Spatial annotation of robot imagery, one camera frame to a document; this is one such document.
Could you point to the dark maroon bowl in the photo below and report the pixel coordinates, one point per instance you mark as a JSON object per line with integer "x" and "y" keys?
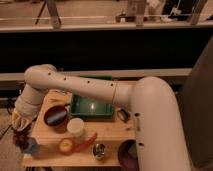
{"x": 126, "y": 161}

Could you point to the black small clip object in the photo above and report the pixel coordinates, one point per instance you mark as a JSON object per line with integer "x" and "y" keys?
{"x": 123, "y": 115}

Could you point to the dark red bowl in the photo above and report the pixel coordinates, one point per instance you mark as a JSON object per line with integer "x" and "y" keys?
{"x": 55, "y": 116}

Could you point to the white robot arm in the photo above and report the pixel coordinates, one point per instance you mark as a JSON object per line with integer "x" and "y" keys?
{"x": 159, "y": 134}

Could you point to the dark grapes bunch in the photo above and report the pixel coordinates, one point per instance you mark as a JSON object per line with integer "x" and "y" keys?
{"x": 21, "y": 141}

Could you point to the small metal cup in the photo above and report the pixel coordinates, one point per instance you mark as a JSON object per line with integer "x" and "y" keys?
{"x": 99, "y": 151}

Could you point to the yellow round fruit toy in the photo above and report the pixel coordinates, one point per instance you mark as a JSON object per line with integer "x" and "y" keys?
{"x": 66, "y": 146}

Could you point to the wooden table board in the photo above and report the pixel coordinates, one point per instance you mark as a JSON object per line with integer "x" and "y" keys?
{"x": 110, "y": 133}

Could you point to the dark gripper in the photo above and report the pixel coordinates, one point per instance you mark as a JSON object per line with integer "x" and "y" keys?
{"x": 24, "y": 133}

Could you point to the white paper cup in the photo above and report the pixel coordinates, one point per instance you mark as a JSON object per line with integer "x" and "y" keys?
{"x": 76, "y": 127}

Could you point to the green plastic tray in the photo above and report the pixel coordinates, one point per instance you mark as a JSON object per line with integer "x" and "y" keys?
{"x": 88, "y": 108}

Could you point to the orange carrot toy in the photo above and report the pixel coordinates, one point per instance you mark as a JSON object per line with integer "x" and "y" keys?
{"x": 86, "y": 143}

